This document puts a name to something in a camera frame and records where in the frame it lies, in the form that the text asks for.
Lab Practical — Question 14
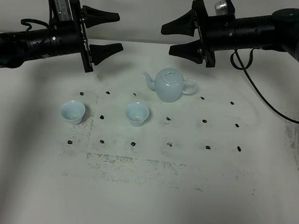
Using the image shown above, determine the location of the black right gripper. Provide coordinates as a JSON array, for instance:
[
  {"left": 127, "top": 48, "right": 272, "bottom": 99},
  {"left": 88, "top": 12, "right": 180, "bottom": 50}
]
[{"left": 161, "top": 0, "right": 236, "bottom": 67}]

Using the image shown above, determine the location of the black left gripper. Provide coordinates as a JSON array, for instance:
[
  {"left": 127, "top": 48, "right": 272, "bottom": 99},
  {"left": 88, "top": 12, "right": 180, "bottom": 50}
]
[{"left": 46, "top": 0, "right": 123, "bottom": 73}]

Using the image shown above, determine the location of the light blue porcelain teapot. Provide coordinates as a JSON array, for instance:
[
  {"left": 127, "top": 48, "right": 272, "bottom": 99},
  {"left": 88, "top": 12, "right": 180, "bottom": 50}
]
[{"left": 143, "top": 68, "right": 198, "bottom": 103}]

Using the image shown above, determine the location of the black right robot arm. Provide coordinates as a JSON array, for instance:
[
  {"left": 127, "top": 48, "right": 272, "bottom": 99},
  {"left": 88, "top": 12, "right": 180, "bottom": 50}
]
[{"left": 161, "top": 0, "right": 299, "bottom": 68}]

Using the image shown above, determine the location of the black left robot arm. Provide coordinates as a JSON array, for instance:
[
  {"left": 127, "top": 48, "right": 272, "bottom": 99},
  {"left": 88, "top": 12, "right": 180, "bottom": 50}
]
[{"left": 0, "top": 0, "right": 123, "bottom": 73}]

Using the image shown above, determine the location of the left light blue teacup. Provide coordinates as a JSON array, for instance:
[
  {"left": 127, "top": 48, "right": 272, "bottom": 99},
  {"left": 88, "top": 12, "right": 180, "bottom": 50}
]
[{"left": 59, "top": 100, "right": 86, "bottom": 125}]

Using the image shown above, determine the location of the light blue teacup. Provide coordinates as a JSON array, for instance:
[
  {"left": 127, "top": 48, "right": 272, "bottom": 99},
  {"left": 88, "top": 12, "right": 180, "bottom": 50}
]
[
  {"left": 125, "top": 102, "right": 150, "bottom": 127},
  {"left": 59, "top": 100, "right": 86, "bottom": 125}
]

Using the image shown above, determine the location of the right light blue teacup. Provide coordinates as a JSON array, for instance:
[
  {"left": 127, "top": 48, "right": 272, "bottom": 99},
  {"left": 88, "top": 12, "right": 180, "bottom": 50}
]
[{"left": 125, "top": 102, "right": 150, "bottom": 127}]

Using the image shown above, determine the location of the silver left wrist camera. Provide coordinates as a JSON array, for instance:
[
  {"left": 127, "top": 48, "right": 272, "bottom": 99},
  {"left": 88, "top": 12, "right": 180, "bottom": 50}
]
[{"left": 53, "top": 0, "right": 72, "bottom": 21}]

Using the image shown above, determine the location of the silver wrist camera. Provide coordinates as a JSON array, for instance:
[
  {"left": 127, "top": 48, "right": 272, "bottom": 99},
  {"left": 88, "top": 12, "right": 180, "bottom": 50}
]
[
  {"left": 53, "top": 0, "right": 72, "bottom": 21},
  {"left": 215, "top": 0, "right": 235, "bottom": 18}
]

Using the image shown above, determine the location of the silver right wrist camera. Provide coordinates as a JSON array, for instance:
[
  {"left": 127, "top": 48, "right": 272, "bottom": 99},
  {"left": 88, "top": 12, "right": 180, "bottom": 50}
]
[{"left": 215, "top": 0, "right": 235, "bottom": 18}]

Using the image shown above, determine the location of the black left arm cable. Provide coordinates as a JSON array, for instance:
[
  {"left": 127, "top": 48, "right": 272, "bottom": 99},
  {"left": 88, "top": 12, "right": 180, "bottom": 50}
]
[{"left": 19, "top": 0, "right": 57, "bottom": 35}]

